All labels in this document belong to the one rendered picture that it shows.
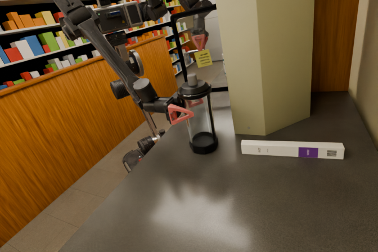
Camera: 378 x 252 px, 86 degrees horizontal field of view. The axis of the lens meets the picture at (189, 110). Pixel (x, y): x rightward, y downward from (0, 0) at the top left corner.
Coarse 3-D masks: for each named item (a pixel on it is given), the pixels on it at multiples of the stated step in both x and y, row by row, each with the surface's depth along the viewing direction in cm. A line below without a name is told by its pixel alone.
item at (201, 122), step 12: (192, 96) 59; (204, 96) 59; (192, 108) 62; (204, 108) 62; (192, 120) 64; (204, 120) 64; (192, 132) 67; (204, 132) 66; (192, 144) 70; (204, 144) 68
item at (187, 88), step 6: (192, 78) 60; (186, 84) 63; (192, 84) 61; (198, 84) 61; (204, 84) 61; (180, 90) 62; (186, 90) 60; (192, 90) 59; (198, 90) 59; (204, 90) 60
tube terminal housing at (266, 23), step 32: (224, 0) 57; (256, 0) 54; (288, 0) 57; (224, 32) 61; (256, 32) 57; (288, 32) 60; (224, 64) 66; (256, 64) 61; (288, 64) 64; (256, 96) 66; (288, 96) 69; (256, 128) 72
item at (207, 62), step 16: (192, 16) 91; (208, 16) 89; (192, 32) 95; (208, 32) 92; (192, 48) 98; (208, 48) 96; (192, 64) 102; (208, 64) 99; (208, 80) 103; (224, 80) 101
